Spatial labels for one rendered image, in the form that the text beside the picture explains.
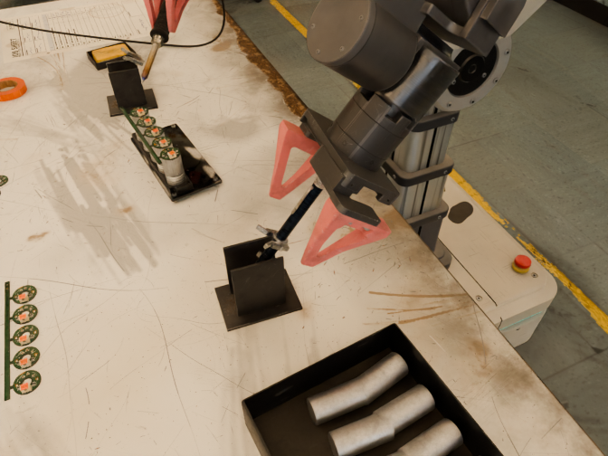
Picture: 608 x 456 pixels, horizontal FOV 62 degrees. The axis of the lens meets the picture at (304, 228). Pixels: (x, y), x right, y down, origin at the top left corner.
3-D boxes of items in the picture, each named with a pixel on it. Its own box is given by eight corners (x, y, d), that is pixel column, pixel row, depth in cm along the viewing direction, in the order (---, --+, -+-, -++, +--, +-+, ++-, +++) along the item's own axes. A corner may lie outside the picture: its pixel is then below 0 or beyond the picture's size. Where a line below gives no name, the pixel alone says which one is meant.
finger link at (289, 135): (261, 221, 47) (321, 142, 43) (241, 174, 51) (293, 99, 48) (315, 237, 51) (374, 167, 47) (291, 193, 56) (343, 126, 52)
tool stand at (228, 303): (280, 337, 56) (336, 269, 51) (200, 329, 50) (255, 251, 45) (264, 297, 60) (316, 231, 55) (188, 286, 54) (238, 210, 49)
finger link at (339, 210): (285, 276, 42) (355, 194, 38) (261, 219, 47) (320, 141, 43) (342, 289, 46) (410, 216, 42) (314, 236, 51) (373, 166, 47)
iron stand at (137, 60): (147, 129, 83) (172, 80, 79) (94, 111, 78) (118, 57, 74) (142, 110, 87) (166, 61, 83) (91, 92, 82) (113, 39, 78)
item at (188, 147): (131, 144, 75) (129, 137, 74) (177, 128, 77) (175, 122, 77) (173, 206, 65) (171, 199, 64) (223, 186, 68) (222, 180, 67)
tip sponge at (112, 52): (127, 48, 96) (124, 40, 95) (137, 59, 93) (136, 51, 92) (88, 58, 93) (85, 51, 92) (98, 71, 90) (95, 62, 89)
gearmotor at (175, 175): (182, 175, 68) (175, 144, 64) (189, 185, 66) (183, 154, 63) (165, 182, 67) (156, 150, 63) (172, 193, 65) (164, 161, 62)
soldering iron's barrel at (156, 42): (151, 82, 65) (166, 42, 67) (147, 74, 64) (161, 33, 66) (140, 80, 65) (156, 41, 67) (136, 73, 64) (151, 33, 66)
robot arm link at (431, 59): (479, 71, 40) (438, 37, 44) (436, 34, 36) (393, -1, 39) (422, 137, 43) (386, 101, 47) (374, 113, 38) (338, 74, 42)
